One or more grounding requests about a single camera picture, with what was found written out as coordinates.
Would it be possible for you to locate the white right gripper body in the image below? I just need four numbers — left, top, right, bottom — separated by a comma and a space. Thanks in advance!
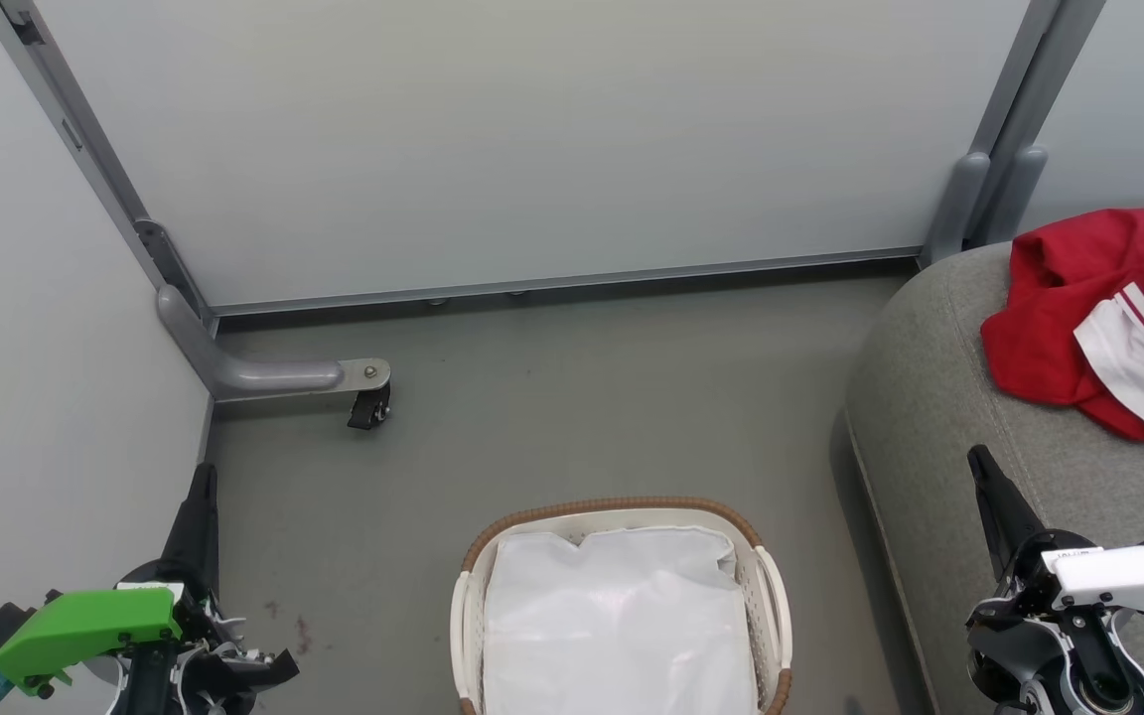
965, 530, 1144, 686

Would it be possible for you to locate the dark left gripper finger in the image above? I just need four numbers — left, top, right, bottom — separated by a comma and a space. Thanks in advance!
157, 462, 222, 599

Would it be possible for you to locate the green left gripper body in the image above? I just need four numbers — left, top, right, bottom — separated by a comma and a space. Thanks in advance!
0, 584, 186, 698

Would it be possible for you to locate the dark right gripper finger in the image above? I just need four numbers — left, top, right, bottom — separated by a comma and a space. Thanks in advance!
966, 444, 1047, 585

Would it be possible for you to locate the red garment with white collar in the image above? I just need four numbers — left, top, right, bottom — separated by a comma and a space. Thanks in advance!
979, 208, 1144, 443

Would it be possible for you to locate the white wicker-rimmed laundry basket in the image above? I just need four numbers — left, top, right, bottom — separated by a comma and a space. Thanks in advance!
449, 496, 794, 715

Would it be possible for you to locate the white basket liner cloth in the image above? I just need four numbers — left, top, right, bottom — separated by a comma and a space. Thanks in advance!
481, 524, 762, 715

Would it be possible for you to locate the grey fabric sofa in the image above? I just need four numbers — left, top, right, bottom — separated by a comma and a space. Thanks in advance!
844, 240, 1144, 715

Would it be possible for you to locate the grey partition foot bar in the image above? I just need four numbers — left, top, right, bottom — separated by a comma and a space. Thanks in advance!
156, 284, 393, 404

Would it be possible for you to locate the small black caster wheel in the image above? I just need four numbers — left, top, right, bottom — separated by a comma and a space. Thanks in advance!
347, 381, 393, 432

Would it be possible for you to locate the grey upright partition foot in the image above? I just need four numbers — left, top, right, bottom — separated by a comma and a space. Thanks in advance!
979, 145, 1050, 247
922, 150, 992, 267

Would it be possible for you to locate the grey double partition post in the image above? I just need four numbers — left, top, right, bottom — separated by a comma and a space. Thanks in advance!
969, 0, 1109, 249

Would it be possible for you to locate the grey slanted partition post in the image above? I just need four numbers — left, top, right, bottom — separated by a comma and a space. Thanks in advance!
0, 0, 215, 321

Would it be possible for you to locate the grey partition bottom rail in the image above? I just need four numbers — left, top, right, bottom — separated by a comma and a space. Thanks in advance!
207, 245, 923, 319

